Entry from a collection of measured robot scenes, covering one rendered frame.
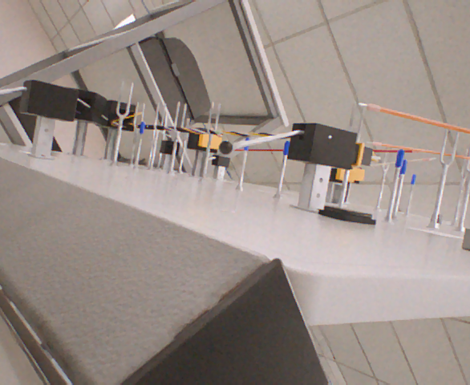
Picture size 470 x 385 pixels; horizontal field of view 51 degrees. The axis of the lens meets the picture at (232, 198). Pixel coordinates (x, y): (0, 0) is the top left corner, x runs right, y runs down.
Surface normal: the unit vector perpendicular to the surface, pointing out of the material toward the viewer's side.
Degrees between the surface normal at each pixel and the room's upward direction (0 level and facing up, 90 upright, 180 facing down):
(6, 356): 90
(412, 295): 90
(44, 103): 90
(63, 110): 90
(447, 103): 180
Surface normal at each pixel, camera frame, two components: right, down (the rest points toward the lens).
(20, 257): -0.35, -0.84
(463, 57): -0.74, 0.51
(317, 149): 0.45, 0.13
